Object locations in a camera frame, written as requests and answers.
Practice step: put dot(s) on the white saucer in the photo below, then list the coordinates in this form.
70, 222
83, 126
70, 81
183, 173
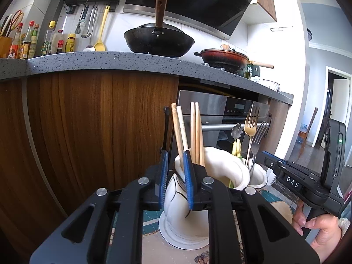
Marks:
178, 242

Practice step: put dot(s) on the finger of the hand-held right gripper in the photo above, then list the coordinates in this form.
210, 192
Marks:
291, 181

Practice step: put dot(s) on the grey speckled countertop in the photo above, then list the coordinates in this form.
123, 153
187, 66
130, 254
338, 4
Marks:
82, 62

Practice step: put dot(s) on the wooden base cabinet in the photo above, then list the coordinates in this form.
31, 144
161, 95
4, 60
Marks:
82, 129

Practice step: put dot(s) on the silver skimmer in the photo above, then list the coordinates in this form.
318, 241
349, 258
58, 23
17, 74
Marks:
85, 35

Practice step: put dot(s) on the dark green canister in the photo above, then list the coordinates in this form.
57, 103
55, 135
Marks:
255, 71

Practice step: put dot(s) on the round ceiling lamp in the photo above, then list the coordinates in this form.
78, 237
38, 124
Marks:
309, 34

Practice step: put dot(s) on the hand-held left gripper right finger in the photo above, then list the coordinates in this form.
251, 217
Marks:
188, 176

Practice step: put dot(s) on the wooden knife block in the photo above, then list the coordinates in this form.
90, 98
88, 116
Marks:
5, 46

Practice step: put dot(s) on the small dark sauce bottle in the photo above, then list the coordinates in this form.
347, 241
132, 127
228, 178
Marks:
60, 49

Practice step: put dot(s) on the cream wall ornament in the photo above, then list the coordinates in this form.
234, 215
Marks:
228, 46

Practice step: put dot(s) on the teal patterned mat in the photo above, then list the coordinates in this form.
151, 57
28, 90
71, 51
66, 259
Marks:
277, 209

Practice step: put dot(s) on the white kitchen container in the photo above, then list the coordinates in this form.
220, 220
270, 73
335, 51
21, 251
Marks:
268, 84

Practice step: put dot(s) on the stainless steel oven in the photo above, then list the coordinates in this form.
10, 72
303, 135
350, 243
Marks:
236, 107

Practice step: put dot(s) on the person's right hand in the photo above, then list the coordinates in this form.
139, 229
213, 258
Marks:
327, 231

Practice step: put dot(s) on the dark soy sauce bottle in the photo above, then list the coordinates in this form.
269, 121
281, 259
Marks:
26, 46

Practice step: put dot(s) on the yellow plastic utensil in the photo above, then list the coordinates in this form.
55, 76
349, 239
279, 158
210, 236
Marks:
236, 148

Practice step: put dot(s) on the silver fork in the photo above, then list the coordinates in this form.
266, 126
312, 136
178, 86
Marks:
258, 140

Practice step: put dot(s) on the yellow spatula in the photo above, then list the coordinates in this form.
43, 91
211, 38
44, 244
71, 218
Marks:
99, 46

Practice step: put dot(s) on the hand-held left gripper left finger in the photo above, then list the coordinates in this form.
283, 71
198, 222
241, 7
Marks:
164, 170

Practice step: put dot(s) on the red frying pan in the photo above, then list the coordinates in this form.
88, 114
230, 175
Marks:
222, 57

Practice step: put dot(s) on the yellow bottle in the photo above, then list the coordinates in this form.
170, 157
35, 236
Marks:
70, 44

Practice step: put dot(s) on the clear bottle with red cap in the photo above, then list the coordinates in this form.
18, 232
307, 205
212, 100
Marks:
58, 37

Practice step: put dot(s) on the white vase with black lines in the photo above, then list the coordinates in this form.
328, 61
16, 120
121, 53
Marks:
176, 198

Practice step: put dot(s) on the yellow-cap oil bottle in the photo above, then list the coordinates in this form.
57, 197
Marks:
47, 41

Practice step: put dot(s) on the green glass bottle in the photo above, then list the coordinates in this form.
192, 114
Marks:
248, 71

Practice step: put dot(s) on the black range hood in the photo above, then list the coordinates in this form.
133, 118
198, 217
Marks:
192, 0

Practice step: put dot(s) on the person's right forearm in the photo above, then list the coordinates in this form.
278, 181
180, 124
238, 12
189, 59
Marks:
343, 224

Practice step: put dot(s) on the white ladle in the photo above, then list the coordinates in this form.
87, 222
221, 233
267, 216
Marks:
88, 49

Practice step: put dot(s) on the green-label sauce bottle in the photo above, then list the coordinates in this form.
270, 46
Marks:
33, 46

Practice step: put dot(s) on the white utensil cup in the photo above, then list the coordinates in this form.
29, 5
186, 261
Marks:
258, 178

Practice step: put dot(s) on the wooden chair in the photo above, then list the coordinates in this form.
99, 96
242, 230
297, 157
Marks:
312, 123

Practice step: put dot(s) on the gas stove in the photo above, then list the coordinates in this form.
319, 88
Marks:
220, 67

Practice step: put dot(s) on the gold fork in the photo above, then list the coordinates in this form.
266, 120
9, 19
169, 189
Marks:
250, 129

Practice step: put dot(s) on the narrow wooden cabinet panel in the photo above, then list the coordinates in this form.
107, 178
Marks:
279, 132

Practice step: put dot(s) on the red-label sauce bottle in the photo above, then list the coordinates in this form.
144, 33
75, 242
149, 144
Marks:
15, 49

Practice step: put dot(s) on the silver flower-shaped utensil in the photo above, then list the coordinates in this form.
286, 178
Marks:
237, 132

